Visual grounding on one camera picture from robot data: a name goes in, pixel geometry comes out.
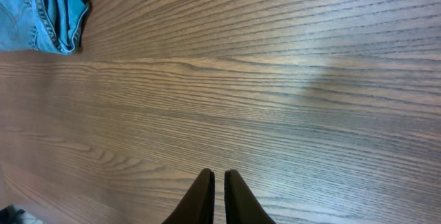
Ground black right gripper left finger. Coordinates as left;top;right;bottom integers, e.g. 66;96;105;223
163;168;215;224

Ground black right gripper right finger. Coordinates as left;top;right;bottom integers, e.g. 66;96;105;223
224;170;275;224

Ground light blue denim jeans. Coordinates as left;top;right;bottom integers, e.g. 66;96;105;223
1;0;90;54

